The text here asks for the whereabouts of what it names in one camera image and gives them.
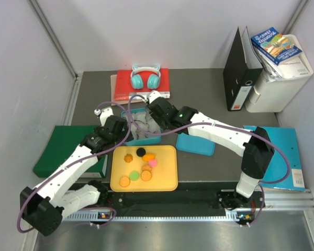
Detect teal cookie tin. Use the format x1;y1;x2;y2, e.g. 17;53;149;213
124;108;161;146

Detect large black sandwich cookie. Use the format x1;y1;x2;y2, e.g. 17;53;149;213
136;147;146;157

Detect teal tin lid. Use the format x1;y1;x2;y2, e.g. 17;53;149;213
176;133;216;156

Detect orange fish shaped cookie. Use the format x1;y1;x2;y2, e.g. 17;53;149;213
142;153;155;162

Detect orange leaf shaped cookie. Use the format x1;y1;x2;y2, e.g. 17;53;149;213
141;165;152;171

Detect orange round sandwich cookie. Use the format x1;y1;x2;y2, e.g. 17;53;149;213
141;170;152;181

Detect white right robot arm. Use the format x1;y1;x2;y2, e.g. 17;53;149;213
146;90;274;210

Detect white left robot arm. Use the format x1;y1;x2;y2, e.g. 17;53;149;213
17;107;132;236

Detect white paper cupcake liner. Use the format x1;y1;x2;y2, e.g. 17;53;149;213
136;121;149;140
132;111;147;123
147;119;161;135

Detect orange flower shaped cookie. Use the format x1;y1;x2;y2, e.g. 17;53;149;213
124;154;133;163

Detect red book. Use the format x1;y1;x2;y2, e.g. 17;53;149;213
113;66;171;101

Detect yellow plastic tray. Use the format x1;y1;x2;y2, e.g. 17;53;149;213
110;145;178;192

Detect teal cat ear headphones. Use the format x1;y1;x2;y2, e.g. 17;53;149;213
130;65;161;89

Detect green sandwich cookie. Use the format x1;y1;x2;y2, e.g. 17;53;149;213
129;170;140;181

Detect pink sandwich cookie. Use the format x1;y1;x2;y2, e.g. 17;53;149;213
148;159;158;168

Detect green binder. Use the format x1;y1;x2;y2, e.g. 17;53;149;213
33;125;95;178

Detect black lever arch binder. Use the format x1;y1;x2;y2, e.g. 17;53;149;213
223;28;263;111

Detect white storage box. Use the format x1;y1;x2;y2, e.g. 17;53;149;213
245;35;313;112

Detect blue folder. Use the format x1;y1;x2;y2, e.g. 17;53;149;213
236;126;305;198

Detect blue paperback book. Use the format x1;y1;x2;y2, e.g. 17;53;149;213
251;27;302;66

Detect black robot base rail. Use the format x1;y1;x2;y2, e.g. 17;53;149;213
75;180;267;218

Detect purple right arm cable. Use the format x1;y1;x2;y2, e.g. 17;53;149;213
127;95;291;227

